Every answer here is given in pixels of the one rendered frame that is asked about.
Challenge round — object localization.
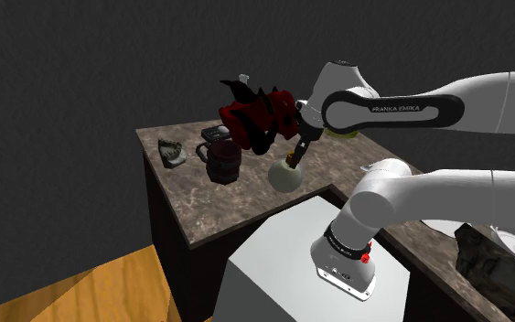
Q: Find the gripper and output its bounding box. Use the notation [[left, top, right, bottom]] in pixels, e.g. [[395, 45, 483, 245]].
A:
[[288, 111, 326, 170]]

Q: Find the white round vase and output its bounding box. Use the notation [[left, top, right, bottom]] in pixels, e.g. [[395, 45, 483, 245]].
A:
[[267, 153, 304, 194]]

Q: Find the yellow-green bowl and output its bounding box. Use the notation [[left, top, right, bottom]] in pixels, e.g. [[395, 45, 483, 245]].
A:
[[323, 126, 360, 140]]

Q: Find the red and black figure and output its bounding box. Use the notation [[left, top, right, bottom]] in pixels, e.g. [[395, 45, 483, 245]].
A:
[[218, 73, 301, 156]]

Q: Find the dark brown mug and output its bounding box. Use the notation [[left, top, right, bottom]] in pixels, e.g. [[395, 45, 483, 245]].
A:
[[195, 138, 243, 187]]

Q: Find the black device with white knob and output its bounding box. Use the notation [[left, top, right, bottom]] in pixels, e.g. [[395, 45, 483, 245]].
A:
[[200, 124, 231, 144]]

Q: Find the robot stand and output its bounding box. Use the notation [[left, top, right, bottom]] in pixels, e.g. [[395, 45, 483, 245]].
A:
[[211, 195, 413, 322]]

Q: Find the grey teeth model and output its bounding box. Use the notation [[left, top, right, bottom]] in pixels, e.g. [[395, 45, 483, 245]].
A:
[[157, 137, 188, 169]]

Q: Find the dark rock-shaped object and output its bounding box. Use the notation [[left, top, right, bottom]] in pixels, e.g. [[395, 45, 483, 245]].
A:
[[454, 222, 515, 322]]

